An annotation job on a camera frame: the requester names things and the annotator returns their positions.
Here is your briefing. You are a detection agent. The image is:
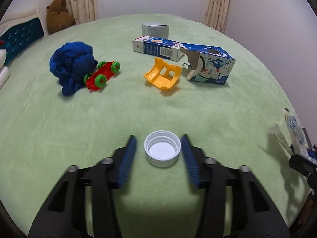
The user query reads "white floral pillow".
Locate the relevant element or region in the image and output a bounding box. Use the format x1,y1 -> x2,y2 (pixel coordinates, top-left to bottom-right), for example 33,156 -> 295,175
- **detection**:
0,49 -> 7,68

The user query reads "white lower pillow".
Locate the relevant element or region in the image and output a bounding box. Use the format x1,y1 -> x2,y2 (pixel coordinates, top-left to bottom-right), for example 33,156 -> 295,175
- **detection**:
0,66 -> 10,89

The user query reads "blue oreo box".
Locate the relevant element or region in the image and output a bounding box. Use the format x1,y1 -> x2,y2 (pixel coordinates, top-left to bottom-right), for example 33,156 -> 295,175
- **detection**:
180,43 -> 235,85

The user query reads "white bottle cap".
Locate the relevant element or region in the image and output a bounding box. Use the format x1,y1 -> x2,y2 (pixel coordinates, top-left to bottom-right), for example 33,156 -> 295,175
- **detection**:
143,130 -> 181,168

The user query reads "blue white medicine box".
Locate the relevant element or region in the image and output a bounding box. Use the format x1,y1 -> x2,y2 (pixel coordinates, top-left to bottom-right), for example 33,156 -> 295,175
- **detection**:
132,36 -> 184,62

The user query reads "blue crumpled cloth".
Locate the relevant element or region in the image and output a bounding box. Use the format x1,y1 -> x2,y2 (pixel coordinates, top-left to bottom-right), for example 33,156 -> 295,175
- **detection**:
49,41 -> 98,96

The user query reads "small grey white box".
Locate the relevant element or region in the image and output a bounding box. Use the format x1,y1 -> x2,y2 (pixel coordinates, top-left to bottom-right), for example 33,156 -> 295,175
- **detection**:
141,23 -> 169,39

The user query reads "orange plastic toy part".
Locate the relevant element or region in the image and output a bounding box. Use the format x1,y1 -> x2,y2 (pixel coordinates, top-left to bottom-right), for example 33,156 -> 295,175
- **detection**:
144,58 -> 182,90

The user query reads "green bed blanket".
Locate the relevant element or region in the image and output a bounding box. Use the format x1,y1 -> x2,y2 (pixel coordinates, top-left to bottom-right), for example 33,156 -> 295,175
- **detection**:
1,14 -> 309,237

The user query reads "white blue tufted headboard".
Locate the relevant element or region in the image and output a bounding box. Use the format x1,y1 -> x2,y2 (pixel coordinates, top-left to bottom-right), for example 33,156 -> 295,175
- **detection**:
1,7 -> 47,66

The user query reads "brown teddy bear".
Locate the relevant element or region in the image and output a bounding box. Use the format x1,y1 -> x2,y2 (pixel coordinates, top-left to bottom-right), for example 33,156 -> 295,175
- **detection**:
46,0 -> 75,35

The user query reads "right floral curtain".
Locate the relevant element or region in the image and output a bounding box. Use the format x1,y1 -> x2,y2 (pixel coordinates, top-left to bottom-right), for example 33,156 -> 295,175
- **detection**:
202,0 -> 230,33

